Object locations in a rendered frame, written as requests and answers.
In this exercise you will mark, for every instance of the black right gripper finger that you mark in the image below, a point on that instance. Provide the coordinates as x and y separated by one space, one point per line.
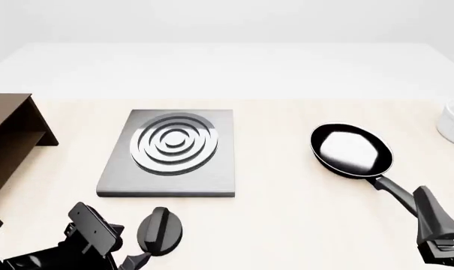
435 219

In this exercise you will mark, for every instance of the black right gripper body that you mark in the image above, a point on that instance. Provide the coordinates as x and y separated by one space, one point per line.
442 251

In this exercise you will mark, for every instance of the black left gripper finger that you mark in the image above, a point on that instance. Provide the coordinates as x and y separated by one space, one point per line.
136 260

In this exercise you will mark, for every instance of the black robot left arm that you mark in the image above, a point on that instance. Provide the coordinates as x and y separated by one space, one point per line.
42 260

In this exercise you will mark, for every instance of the round black stove knob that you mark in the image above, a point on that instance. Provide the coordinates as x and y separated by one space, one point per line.
161 233

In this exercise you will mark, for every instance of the flat grey stove plate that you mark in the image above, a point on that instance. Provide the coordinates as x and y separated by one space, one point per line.
174 180

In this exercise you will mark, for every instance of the black frying pan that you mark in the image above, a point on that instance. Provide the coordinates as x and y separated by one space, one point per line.
350 149

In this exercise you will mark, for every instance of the small flat plate on stalk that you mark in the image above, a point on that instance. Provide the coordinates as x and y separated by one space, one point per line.
91 227

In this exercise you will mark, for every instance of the dark brown wooden cabinet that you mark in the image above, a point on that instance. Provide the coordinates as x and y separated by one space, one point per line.
9 123

